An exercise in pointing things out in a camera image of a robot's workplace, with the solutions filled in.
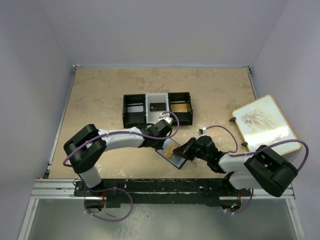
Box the black leather card holder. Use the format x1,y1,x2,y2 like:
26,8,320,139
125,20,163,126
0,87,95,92
155,138,187,169

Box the gold VIP card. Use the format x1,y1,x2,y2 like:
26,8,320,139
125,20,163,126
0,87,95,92
162,140,179,159

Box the black and white organizer tray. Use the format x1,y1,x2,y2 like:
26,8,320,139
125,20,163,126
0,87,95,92
122,92,193,128

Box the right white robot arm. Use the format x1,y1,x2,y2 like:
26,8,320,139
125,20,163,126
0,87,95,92
173,134,299,197

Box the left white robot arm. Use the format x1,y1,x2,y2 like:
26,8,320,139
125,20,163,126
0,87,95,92
63,116,173,190

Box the black credit card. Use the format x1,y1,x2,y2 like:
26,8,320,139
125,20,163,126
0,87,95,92
149,102,167,112

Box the gold credit card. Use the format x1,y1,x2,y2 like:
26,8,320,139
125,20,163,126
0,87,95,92
170,103,189,113

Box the silver credit card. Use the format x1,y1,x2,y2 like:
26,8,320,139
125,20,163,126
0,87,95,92
127,105,144,113

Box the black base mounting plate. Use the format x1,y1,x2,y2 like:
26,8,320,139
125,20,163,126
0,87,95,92
74,178,251,208

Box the white board with wood rim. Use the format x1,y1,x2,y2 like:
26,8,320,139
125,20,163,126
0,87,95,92
232,94,297,152

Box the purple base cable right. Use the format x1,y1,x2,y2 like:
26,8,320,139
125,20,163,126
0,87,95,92
223,187,254,215

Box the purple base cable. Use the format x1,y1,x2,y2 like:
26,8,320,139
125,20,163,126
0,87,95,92
83,187,134,222
223,187,254,215

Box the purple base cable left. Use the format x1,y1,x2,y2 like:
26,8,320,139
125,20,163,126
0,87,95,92
83,187,134,222

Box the aluminium frame rail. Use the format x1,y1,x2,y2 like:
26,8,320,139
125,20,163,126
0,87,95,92
19,178,306,240

